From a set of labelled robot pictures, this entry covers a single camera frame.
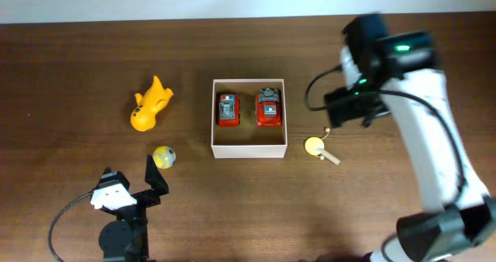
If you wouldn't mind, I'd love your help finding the yellow wooden rattle drum toy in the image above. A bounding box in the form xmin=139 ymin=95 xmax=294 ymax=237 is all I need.
xmin=304 ymin=127 xmax=340 ymax=165

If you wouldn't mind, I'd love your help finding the red toy fire truck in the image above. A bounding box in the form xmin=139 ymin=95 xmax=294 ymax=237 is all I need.
xmin=255 ymin=88 xmax=282 ymax=127

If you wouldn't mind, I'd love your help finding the red toy car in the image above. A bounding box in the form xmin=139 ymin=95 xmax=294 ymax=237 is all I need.
xmin=217 ymin=94 xmax=240 ymax=127

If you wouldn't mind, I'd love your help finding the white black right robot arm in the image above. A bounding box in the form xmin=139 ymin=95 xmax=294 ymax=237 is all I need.
xmin=324 ymin=13 xmax=495 ymax=261

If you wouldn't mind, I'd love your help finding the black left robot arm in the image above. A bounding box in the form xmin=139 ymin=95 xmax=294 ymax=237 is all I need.
xmin=90 ymin=155 xmax=169 ymax=262

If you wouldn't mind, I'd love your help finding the yellow grey toy ball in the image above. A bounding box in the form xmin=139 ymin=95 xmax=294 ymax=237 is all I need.
xmin=152 ymin=146 xmax=176 ymax=169

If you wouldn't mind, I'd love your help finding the orange toy fish figure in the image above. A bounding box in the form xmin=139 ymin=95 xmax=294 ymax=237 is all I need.
xmin=130 ymin=75 xmax=174 ymax=132

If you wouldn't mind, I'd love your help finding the white open cardboard box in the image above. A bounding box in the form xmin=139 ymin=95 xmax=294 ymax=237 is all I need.
xmin=210 ymin=79 xmax=288 ymax=159

